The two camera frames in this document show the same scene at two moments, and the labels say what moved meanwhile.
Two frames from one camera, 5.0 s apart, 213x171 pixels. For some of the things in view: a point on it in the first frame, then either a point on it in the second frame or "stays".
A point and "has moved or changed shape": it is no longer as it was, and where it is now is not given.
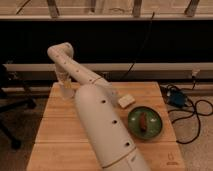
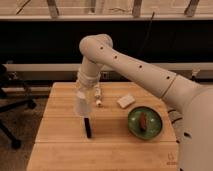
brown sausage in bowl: [143, 121] stays
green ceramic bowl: [153, 126] stays
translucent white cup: [67, 91] has moved or changed shape
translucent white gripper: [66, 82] to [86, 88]
